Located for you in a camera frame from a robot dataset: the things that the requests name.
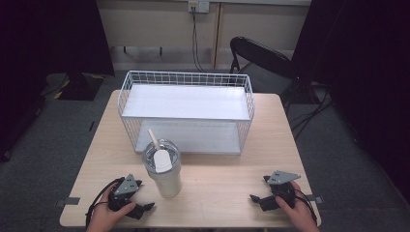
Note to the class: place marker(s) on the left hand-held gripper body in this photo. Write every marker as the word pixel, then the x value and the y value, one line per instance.
pixel 127 187

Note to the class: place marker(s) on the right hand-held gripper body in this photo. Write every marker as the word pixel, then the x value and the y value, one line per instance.
pixel 283 178

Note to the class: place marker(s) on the person's left hand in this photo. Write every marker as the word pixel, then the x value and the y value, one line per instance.
pixel 103 217

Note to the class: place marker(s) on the person's right hand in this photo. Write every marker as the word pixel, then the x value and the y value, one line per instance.
pixel 299 216

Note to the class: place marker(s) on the white tumbler cup clear lid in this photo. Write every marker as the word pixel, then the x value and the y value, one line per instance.
pixel 167 183

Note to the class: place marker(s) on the grey tape strip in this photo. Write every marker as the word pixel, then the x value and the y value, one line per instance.
pixel 316 199
pixel 67 201

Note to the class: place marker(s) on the beige drinking straw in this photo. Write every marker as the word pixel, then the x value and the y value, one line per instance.
pixel 152 137

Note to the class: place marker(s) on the dark stand base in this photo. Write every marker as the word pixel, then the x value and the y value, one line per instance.
pixel 75 87

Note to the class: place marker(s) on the black folding chair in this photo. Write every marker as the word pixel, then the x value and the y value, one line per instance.
pixel 262 56

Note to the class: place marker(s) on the dark curtain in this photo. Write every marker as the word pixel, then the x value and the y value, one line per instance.
pixel 364 64
pixel 48 38

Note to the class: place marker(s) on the beige wall trunking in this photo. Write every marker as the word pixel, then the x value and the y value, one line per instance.
pixel 217 35

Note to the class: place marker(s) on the white wall socket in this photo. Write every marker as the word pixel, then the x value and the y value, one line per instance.
pixel 199 6

